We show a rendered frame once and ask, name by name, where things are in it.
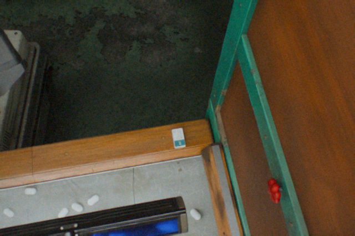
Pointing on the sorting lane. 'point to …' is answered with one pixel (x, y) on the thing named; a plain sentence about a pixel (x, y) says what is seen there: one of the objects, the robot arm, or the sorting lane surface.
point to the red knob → (274, 190)
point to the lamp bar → (115, 221)
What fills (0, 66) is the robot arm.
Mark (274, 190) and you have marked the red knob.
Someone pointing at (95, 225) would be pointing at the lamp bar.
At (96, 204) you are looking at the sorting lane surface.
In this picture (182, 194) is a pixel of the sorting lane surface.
